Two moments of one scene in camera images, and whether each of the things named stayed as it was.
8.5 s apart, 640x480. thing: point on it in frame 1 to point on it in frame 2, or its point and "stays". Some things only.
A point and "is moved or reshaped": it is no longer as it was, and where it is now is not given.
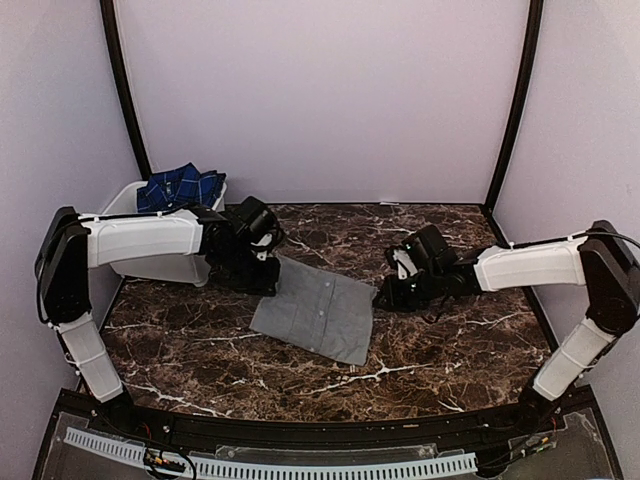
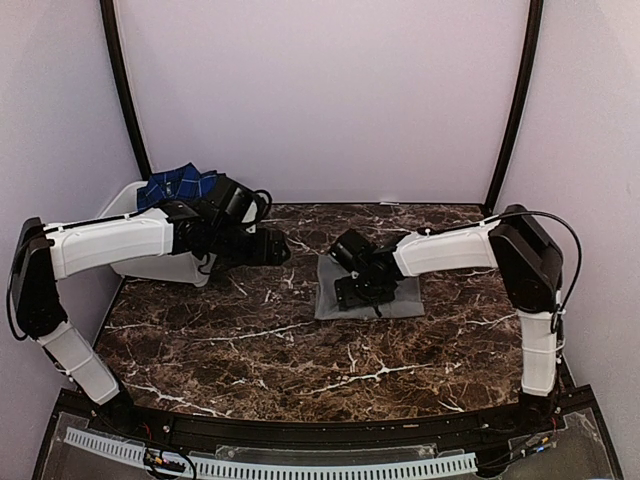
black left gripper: [266, 286] to [261, 257]
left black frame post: [108, 23] stays
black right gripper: [392, 301] to [348, 297]
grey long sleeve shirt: [320, 311] is moved or reshaped
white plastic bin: [190, 270] stays
